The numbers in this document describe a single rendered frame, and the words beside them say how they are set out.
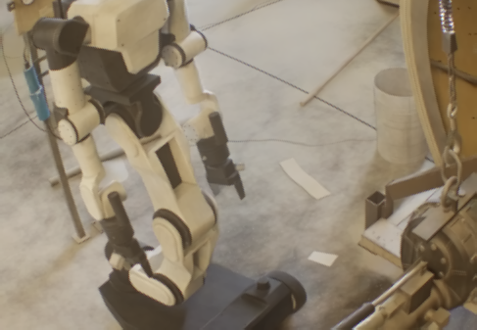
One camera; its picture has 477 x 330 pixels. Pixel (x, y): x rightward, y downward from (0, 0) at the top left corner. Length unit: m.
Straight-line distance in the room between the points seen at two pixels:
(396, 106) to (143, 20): 1.59
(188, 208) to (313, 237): 0.98
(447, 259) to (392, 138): 1.95
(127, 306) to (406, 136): 1.50
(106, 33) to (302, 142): 1.91
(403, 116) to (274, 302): 1.16
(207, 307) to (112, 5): 1.19
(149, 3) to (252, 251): 1.40
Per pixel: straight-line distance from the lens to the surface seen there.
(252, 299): 2.61
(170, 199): 2.22
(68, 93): 1.96
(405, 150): 3.44
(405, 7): 2.49
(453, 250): 1.50
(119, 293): 2.77
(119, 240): 2.16
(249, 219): 3.26
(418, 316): 1.56
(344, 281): 2.90
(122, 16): 1.95
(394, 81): 3.57
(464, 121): 2.83
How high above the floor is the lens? 2.02
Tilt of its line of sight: 33 degrees down
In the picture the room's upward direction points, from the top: 10 degrees counter-clockwise
